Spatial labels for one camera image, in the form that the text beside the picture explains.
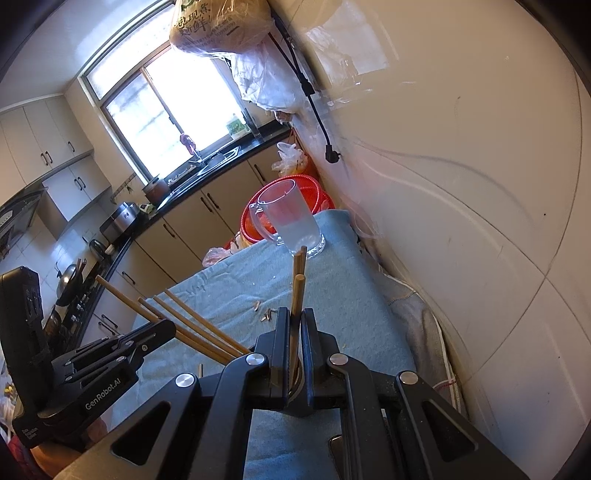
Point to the hanging white plastic bag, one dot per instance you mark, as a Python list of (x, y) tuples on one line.
[(268, 78)]

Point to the clear glass mug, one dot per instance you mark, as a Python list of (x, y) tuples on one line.
[(288, 221)]

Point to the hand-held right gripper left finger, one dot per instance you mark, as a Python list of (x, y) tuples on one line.
[(282, 344)]

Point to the clear plastic bag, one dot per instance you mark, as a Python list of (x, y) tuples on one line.
[(291, 159)]

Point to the beige upper cabinets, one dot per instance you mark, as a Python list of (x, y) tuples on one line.
[(41, 134)]

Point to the kitchen window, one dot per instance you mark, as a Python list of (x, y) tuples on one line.
[(152, 106)]

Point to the black kitchen countertop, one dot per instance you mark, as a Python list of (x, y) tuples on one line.
[(184, 196)]

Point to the blue towel table cover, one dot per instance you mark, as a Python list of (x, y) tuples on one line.
[(332, 300)]

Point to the beige base cabinets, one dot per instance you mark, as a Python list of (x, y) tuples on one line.
[(194, 221)]

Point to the black phone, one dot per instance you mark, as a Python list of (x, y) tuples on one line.
[(335, 454)]

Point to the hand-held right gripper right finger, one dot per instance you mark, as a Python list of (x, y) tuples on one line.
[(308, 344)]

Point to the hanging printed food bag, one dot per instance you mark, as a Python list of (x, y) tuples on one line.
[(217, 23)]

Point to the person's left hand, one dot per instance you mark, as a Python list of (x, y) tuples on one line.
[(55, 461)]

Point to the range hood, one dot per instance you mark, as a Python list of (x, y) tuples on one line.
[(16, 207)]

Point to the sink faucet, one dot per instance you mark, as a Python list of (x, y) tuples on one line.
[(190, 145)]

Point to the brown cooking pot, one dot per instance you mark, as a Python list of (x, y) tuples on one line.
[(154, 190)]

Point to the green bottle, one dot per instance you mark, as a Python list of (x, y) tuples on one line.
[(235, 125)]

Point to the steel kitchen sink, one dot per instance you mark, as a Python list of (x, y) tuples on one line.
[(203, 162)]

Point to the wok with utensils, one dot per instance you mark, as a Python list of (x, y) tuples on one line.
[(69, 277)]

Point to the pink plastic bag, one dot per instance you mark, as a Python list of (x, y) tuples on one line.
[(219, 254)]

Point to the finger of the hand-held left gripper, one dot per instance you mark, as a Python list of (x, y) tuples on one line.
[(152, 331), (106, 364)]

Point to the red plastic basin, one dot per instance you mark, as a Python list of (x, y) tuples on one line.
[(323, 198)]

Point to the gas stove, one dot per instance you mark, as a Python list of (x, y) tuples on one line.
[(69, 321)]

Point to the dark kettle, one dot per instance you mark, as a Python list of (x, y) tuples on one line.
[(99, 248)]

